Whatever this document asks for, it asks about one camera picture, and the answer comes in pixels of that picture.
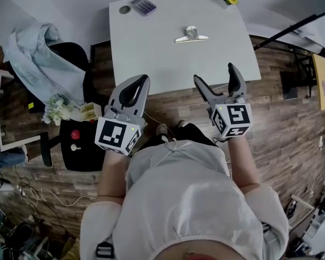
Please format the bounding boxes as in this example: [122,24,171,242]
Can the white cable with plug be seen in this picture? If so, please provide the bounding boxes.
[17,184,97,207]

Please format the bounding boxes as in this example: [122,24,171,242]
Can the grey strap buckle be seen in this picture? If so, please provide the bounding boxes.
[261,222,277,243]

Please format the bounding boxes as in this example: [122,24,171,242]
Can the small pale yellow box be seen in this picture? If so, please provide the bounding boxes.
[80,101,102,121]

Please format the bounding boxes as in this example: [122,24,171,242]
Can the long black pole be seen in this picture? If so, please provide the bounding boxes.
[253,8,325,51]

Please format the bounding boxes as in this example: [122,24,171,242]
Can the person's left forearm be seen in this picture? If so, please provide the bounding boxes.
[97,146,131,200]

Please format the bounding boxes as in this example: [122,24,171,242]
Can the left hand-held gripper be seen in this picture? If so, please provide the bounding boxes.
[94,74,151,157]

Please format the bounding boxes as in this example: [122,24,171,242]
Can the black metal stand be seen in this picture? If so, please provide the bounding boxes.
[292,46,319,97]

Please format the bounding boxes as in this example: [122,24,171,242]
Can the black square panel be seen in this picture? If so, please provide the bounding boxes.
[280,70,298,101]

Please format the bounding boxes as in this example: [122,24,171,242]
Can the light blue cloth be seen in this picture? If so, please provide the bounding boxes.
[2,23,87,105]

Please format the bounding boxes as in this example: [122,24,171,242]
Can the person's right forearm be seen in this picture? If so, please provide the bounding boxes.
[227,136,261,193]

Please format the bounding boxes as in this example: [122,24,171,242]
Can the person's black trousers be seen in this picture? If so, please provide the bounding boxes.
[136,122,220,151]

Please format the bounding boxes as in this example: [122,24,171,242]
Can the black square stool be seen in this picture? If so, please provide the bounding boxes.
[59,119,106,172]

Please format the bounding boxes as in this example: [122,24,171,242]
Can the yellow bag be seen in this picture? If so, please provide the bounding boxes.
[61,237,81,260]

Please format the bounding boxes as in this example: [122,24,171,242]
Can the black office chair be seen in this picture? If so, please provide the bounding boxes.
[5,42,109,167]

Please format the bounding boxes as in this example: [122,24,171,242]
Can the person's white shirt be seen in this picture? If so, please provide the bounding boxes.
[80,139,290,260]

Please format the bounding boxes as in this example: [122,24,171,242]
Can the silver metal clip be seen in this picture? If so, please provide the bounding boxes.
[174,25,210,43]

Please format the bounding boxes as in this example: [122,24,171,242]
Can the white rectangular frame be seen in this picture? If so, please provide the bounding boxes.
[0,69,41,153]

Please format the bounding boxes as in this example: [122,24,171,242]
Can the black strap buckle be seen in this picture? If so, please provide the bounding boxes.
[96,241,116,259]

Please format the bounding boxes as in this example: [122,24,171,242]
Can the yellow board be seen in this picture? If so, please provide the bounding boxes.
[311,53,325,111]

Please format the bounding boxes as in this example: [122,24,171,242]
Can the white flower bouquet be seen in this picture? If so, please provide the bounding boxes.
[42,93,76,126]

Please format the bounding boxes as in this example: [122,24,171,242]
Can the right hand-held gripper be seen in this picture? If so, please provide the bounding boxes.
[193,62,254,140]

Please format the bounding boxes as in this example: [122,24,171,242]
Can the purple and grey calculator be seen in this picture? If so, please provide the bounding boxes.
[129,0,157,17]

